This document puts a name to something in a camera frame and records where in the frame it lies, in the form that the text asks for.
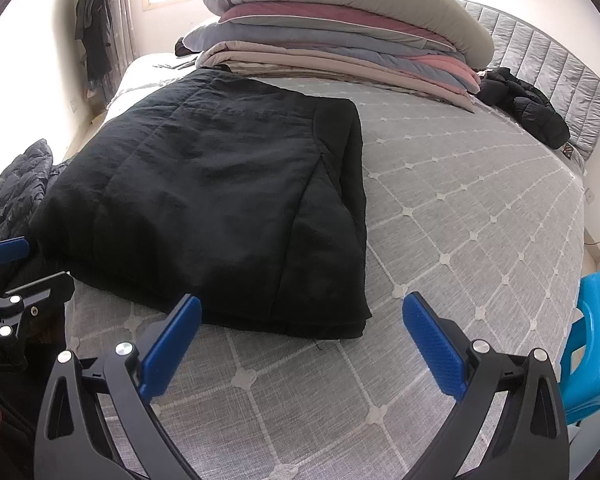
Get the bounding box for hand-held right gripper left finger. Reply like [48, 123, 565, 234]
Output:
[34, 294, 203, 480]

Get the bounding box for navy quilted jacket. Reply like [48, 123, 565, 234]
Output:
[0, 138, 70, 271]

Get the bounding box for bed with grey patterned sheet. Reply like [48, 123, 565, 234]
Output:
[62, 52, 588, 480]

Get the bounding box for black quilted coat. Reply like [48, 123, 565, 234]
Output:
[30, 67, 373, 341]

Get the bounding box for black puffer jacket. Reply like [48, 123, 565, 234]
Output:
[475, 66, 572, 150]

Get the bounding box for patterned curtain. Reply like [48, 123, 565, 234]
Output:
[82, 0, 141, 111]

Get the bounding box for grey padded headboard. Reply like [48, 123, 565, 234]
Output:
[452, 0, 600, 163]

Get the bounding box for blue plastic stool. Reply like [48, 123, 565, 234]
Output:
[560, 267, 600, 428]

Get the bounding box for stack of folded quilts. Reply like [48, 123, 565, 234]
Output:
[182, 0, 496, 113]

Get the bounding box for dark hanging clothes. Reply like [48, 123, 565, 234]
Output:
[74, 0, 115, 83]

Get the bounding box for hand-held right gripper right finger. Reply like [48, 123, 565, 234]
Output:
[401, 291, 571, 480]

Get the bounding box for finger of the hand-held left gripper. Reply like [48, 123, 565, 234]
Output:
[0, 236, 30, 268]
[0, 271, 75, 322]

